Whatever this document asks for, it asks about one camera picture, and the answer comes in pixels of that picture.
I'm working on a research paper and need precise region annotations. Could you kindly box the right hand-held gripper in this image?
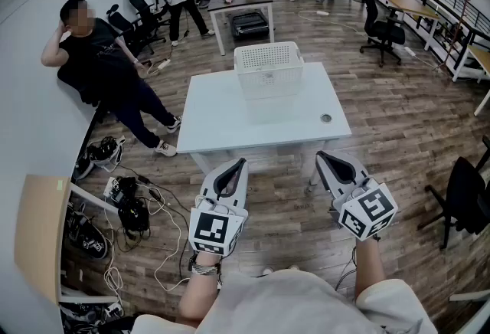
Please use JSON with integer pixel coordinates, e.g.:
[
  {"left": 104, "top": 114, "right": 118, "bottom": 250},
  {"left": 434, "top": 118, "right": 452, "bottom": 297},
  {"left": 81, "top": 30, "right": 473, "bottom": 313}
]
[{"left": 315, "top": 149, "right": 399, "bottom": 242}]

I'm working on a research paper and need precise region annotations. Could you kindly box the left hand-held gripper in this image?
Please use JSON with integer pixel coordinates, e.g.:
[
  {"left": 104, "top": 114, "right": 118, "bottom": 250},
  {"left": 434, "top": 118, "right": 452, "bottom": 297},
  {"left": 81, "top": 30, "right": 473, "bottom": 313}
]
[{"left": 188, "top": 158, "right": 250, "bottom": 257}]

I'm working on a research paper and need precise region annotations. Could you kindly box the white plastic laundry basket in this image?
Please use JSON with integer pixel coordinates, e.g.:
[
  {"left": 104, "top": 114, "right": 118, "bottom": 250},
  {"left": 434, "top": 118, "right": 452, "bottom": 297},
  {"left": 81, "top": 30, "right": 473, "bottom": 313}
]
[{"left": 234, "top": 41, "right": 305, "bottom": 101}]

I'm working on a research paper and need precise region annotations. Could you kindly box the person's right forearm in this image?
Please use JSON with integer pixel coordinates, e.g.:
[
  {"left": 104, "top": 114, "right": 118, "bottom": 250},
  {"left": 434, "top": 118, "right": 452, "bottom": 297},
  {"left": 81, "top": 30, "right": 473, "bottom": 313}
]
[{"left": 354, "top": 235, "right": 386, "bottom": 303}]

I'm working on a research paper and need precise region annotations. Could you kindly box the person's left forearm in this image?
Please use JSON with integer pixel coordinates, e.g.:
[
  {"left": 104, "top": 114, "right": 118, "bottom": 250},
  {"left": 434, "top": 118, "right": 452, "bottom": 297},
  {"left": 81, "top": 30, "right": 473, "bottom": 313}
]
[{"left": 178, "top": 251, "right": 224, "bottom": 329}]

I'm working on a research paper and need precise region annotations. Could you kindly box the metal band wristwatch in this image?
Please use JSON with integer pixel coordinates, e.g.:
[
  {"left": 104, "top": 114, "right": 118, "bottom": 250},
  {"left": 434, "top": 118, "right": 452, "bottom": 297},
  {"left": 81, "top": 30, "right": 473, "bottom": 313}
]
[{"left": 188, "top": 254, "right": 223, "bottom": 277}]

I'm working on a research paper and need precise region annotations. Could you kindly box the black office chair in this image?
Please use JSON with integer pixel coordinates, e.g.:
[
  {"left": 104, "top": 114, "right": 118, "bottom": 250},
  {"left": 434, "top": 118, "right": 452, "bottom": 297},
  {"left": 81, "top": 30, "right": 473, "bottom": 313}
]
[
  {"left": 127, "top": 0, "right": 172, "bottom": 46},
  {"left": 106, "top": 4, "right": 154, "bottom": 56},
  {"left": 358, "top": 0, "right": 407, "bottom": 68},
  {"left": 416, "top": 135, "right": 490, "bottom": 251}
]

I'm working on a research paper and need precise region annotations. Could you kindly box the black and white bag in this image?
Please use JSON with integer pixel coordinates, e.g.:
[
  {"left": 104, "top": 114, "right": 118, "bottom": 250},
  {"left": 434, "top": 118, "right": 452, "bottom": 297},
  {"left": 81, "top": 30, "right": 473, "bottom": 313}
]
[{"left": 73, "top": 136, "right": 126, "bottom": 181}]

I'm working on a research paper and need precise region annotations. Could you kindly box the person's white shirt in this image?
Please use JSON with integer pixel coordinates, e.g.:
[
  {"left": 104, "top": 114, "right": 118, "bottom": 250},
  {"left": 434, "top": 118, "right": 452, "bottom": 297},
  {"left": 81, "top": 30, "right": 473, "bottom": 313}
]
[{"left": 132, "top": 269, "right": 439, "bottom": 334}]

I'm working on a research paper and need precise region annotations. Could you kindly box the black device with printed squares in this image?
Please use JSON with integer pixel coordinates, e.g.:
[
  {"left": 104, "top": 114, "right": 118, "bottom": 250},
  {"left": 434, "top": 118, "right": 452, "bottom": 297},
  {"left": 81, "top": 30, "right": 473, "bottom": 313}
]
[{"left": 63, "top": 201, "right": 111, "bottom": 260}]

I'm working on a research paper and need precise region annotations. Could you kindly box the black suitcase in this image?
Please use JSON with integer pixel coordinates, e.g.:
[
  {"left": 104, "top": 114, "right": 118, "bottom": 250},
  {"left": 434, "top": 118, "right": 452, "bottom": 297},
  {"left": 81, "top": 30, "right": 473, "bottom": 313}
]
[{"left": 227, "top": 11, "right": 271, "bottom": 39}]

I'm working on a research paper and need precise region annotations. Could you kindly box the wooden coat rack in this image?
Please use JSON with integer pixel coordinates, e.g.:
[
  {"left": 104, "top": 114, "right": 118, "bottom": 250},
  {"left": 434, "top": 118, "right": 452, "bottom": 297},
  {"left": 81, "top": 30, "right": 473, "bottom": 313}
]
[{"left": 439, "top": 0, "right": 475, "bottom": 71}]

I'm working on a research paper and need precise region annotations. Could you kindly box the light wooden desk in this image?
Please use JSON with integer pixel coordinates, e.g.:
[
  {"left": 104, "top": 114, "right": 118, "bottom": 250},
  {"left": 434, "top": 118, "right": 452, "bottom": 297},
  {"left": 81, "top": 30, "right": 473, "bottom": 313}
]
[{"left": 14, "top": 174, "right": 73, "bottom": 306}]

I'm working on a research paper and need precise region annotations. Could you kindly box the white floor cable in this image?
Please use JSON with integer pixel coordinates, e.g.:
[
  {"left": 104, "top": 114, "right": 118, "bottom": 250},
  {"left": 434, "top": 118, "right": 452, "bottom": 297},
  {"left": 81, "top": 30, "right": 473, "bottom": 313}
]
[{"left": 154, "top": 186, "right": 192, "bottom": 292}]

